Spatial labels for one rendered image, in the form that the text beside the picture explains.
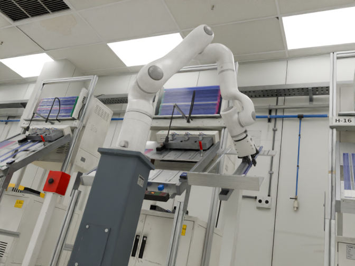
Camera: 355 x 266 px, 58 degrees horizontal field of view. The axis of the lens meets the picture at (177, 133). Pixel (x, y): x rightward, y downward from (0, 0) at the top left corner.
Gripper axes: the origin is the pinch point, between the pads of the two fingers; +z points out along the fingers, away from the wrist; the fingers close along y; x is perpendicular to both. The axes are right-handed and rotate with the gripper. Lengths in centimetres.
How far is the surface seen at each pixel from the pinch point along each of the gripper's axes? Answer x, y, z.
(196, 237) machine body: 9, 49, 36
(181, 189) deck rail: 13.0, 38.1, -0.6
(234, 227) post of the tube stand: 24.8, 12.7, 19.9
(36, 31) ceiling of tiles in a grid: -230, 306, -169
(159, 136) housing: -54, 82, -12
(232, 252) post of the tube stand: 33.8, 15.0, 26.9
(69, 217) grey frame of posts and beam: 30, 110, -8
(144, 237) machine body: 14, 81, 27
